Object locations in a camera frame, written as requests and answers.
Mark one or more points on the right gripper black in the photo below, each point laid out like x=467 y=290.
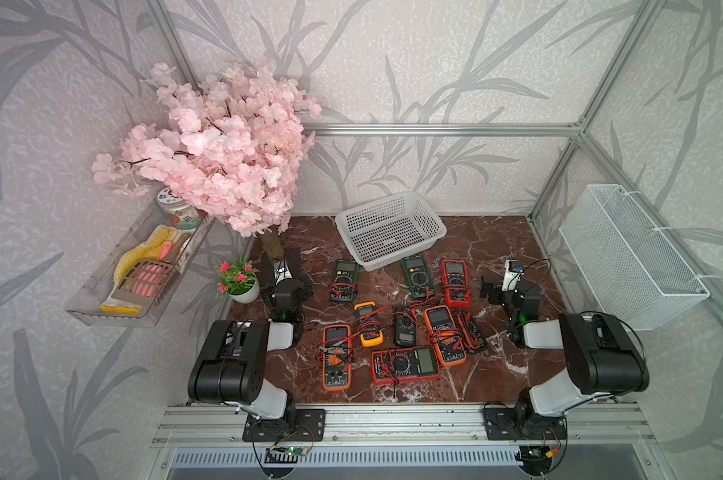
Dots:
x=497 y=291

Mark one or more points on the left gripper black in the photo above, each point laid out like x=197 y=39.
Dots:
x=303 y=289

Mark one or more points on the green multimeter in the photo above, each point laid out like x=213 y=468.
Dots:
x=343 y=288
x=418 y=277

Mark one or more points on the orange multimeter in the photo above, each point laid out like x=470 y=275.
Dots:
x=445 y=337
x=335 y=355

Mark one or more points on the white perforated plastic basket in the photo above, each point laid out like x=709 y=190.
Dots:
x=387 y=230

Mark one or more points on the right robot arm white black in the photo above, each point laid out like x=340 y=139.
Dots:
x=603 y=358

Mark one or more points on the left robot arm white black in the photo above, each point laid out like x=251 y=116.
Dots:
x=230 y=368

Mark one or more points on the small black multimeter right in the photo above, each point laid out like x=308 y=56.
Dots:
x=473 y=339

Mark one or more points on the small black multimeter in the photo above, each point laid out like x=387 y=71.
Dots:
x=405 y=328
x=473 y=339

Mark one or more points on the small yellow multimeter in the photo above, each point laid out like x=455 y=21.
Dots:
x=369 y=326

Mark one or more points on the small black multimeter centre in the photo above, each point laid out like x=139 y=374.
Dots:
x=405 y=328

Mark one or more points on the large red multimeter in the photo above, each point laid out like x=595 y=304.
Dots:
x=404 y=365

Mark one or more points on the small potted pink flowers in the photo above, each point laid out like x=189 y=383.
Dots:
x=237 y=279

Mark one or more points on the patterned round tin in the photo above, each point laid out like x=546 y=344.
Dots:
x=182 y=215

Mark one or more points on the pink brown grid tray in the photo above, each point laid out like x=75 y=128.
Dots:
x=143 y=282

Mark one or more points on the pink cherry blossom tree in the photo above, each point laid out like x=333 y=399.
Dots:
x=232 y=147

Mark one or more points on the white wire mesh basket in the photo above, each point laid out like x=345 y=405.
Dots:
x=629 y=264

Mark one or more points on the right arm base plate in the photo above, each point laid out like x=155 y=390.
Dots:
x=520 y=423

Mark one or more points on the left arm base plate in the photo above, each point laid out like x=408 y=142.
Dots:
x=299 y=425

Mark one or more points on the clear acrylic wall shelf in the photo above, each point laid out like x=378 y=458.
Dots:
x=93 y=304

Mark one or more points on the aluminium front rail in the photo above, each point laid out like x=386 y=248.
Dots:
x=404 y=424

